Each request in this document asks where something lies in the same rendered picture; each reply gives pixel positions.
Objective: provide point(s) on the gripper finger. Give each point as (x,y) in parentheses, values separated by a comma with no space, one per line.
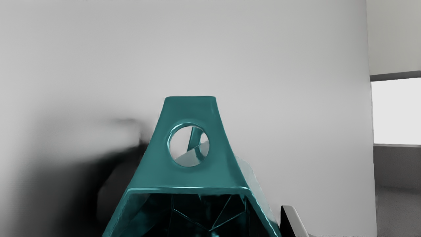
(290,222)

